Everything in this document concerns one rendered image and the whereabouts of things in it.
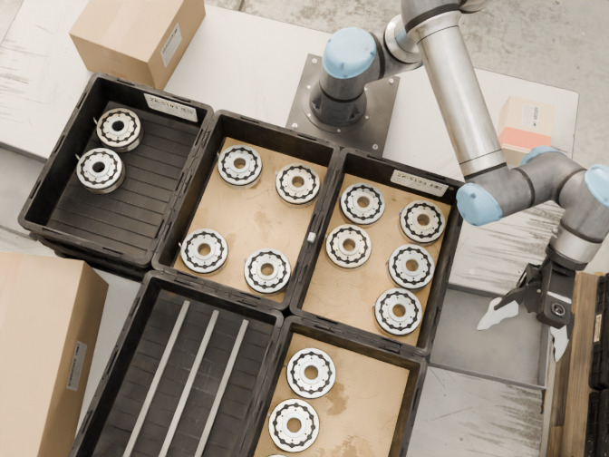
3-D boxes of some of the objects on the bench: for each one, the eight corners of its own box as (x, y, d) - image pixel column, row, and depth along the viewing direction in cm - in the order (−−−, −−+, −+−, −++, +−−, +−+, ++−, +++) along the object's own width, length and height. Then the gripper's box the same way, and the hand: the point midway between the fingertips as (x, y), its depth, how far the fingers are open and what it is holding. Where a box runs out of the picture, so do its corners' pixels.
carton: (500, 110, 166) (509, 95, 159) (543, 120, 166) (555, 105, 159) (493, 160, 161) (502, 147, 154) (536, 170, 160) (549, 158, 153)
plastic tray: (74, 173, 155) (68, 164, 150) (36, 242, 148) (28, 235, 143) (-20, 139, 157) (-29, 130, 152) (-62, 205, 150) (-73, 198, 146)
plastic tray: (544, 308, 148) (553, 304, 143) (537, 390, 141) (546, 388, 136) (436, 285, 149) (440, 279, 144) (424, 364, 142) (429, 362, 137)
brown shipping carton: (159, 97, 163) (147, 62, 148) (86, 70, 165) (67, 33, 150) (206, 14, 173) (199, -27, 158) (137, -11, 175) (123, -54, 160)
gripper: (616, 261, 107) (562, 346, 115) (510, 220, 108) (464, 307, 117) (629, 284, 99) (569, 374, 108) (515, 239, 100) (465, 331, 109)
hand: (516, 348), depth 110 cm, fingers open, 14 cm apart
